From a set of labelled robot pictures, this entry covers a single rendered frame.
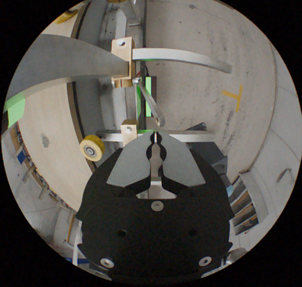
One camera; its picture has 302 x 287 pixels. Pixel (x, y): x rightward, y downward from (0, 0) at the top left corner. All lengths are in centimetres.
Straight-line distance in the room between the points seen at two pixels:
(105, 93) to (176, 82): 77
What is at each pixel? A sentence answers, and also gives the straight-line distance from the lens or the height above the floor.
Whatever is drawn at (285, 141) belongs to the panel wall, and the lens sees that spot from 258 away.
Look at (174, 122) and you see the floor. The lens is 124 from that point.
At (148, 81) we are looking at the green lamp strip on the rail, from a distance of 42.
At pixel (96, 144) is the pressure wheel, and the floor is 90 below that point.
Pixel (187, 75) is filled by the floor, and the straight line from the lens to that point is 118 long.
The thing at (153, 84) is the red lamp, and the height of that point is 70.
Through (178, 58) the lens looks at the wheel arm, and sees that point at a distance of 28.
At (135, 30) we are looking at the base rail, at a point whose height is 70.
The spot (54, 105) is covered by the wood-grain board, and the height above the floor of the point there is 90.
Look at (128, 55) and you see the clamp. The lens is 27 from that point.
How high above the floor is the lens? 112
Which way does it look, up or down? 60 degrees down
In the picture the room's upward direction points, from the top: 178 degrees counter-clockwise
